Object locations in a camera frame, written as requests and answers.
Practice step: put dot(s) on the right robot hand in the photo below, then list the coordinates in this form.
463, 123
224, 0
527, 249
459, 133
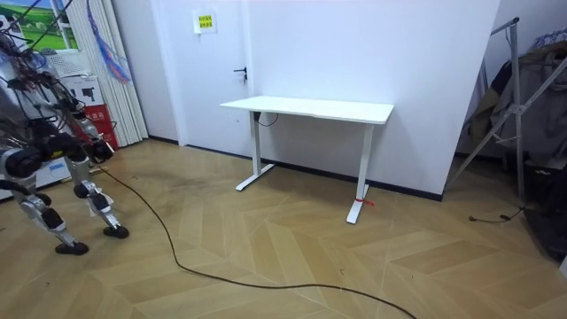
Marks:
102, 150

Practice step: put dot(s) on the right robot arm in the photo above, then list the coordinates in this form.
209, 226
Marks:
84, 124

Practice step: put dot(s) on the red carton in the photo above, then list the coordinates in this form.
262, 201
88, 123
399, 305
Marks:
104, 122

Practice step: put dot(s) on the white folding screen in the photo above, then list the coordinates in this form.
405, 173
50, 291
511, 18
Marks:
126, 111

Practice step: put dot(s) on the robot legs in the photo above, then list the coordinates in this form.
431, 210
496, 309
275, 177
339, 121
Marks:
95, 201

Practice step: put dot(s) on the white printed carton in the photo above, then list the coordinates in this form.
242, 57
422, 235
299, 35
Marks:
86, 91

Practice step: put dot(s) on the white perforated device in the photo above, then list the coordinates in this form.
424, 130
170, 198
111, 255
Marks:
68, 64

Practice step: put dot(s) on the robot body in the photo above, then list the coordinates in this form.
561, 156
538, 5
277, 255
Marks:
17, 111

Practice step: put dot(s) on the white door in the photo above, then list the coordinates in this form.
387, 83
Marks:
208, 88

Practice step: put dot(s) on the yellow and white door sign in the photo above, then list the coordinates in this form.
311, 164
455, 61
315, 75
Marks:
204, 21

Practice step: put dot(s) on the white desk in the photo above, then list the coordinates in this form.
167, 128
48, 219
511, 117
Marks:
310, 108

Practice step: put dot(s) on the red tape strip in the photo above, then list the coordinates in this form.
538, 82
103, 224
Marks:
364, 202

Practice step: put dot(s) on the grey metal clothes rack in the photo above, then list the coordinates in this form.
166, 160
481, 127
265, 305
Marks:
516, 88

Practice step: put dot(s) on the hanging clothes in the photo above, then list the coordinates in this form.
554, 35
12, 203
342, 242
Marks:
549, 115

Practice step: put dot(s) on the black bag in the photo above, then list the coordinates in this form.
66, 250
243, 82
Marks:
549, 212

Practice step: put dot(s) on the green landscape wall poster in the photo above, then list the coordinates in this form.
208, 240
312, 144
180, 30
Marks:
44, 26

